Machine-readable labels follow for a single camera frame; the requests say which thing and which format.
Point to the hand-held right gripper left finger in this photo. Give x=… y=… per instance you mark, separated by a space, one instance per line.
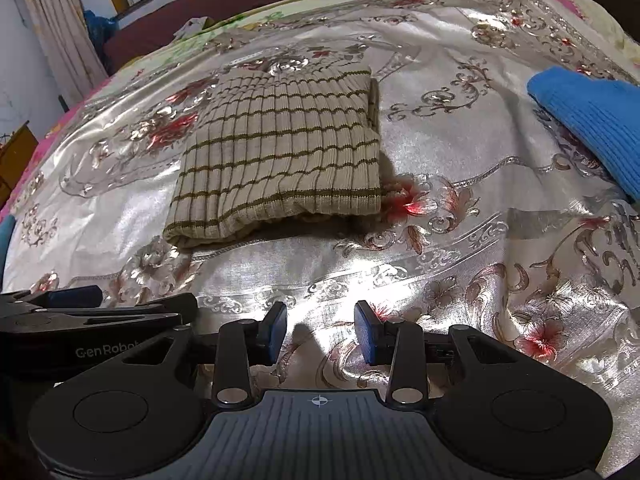
x=275 y=332

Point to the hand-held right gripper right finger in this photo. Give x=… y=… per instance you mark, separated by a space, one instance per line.
x=367 y=332

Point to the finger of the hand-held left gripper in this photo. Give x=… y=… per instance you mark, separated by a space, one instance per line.
x=160 y=310
x=75 y=296

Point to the beige striped knit sweater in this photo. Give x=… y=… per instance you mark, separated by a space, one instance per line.
x=280 y=160

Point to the blue cloth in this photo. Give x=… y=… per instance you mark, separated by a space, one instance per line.
x=5 y=250

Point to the silver floral satin bedspread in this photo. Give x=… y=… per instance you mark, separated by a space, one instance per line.
x=450 y=260

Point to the wooden cabinet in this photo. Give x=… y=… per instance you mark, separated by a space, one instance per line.
x=17 y=160

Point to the cream pink floral bedsheet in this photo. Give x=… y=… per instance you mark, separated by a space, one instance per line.
x=150 y=55

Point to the blue plastic bag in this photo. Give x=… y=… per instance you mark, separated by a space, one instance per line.
x=97 y=27

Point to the beige curtain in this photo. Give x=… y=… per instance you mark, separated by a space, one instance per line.
x=55 y=25

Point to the white crumpled cloth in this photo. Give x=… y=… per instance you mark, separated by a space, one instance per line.
x=192 y=27

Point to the maroon headboard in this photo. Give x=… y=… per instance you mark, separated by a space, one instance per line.
x=200 y=10

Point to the blue knitted garment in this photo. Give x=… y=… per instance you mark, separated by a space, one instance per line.
x=590 y=120

